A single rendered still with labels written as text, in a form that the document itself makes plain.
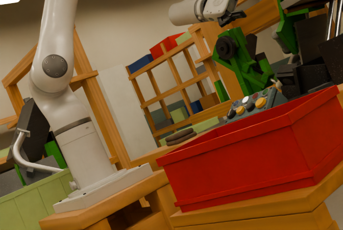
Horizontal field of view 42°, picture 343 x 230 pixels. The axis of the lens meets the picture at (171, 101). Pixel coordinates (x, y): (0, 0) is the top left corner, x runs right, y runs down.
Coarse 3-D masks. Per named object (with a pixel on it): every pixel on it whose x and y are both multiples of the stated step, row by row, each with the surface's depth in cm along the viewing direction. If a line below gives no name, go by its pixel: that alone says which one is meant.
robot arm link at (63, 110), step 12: (36, 96) 139; (48, 96) 138; (60, 96) 140; (72, 96) 142; (48, 108) 137; (60, 108) 133; (72, 108) 132; (84, 108) 136; (48, 120) 134; (60, 120) 131; (72, 120) 131; (84, 120) 133; (60, 132) 132
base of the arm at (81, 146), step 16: (80, 128) 132; (64, 144) 132; (80, 144) 131; (96, 144) 133; (80, 160) 130; (96, 160) 131; (80, 176) 131; (96, 176) 130; (112, 176) 129; (80, 192) 127
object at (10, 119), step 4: (24, 100) 757; (12, 116) 731; (16, 116) 730; (0, 120) 713; (4, 120) 717; (8, 120) 721; (12, 120) 724; (0, 124) 711; (8, 148) 717; (0, 152) 707; (4, 152) 711; (8, 152) 715; (0, 156) 705; (4, 156) 709; (0, 160) 696; (4, 160) 700; (0, 164) 694
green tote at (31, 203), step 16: (48, 176) 161; (64, 176) 164; (16, 192) 154; (32, 192) 157; (48, 192) 160; (64, 192) 162; (0, 208) 150; (16, 208) 153; (32, 208) 155; (48, 208) 158; (0, 224) 149; (16, 224) 152; (32, 224) 154
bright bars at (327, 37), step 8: (328, 16) 112; (336, 16) 109; (328, 24) 110; (336, 24) 108; (328, 32) 109; (336, 32) 106; (328, 40) 105; (336, 40) 104; (320, 48) 108; (328, 48) 106; (336, 48) 105; (328, 56) 107; (336, 56) 105; (328, 64) 107; (336, 64) 106; (336, 72) 106; (336, 80) 107
